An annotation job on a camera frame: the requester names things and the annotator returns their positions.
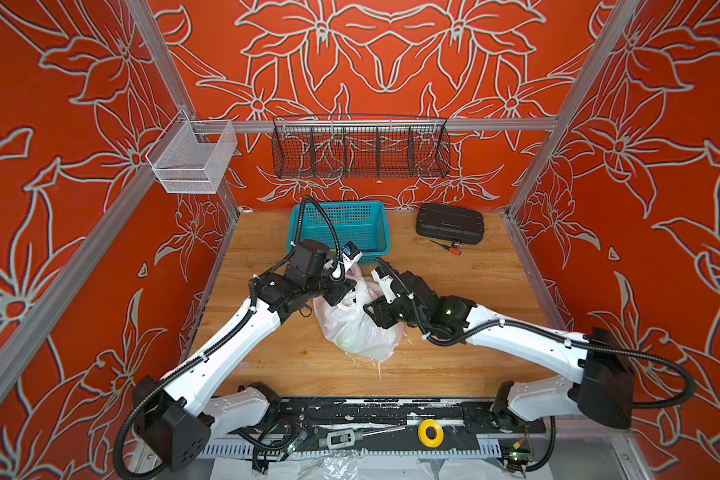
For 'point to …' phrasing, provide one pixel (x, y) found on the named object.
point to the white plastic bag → (349, 326)
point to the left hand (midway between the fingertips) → (347, 272)
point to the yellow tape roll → (422, 436)
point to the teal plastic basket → (337, 223)
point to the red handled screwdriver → (450, 249)
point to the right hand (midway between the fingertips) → (365, 305)
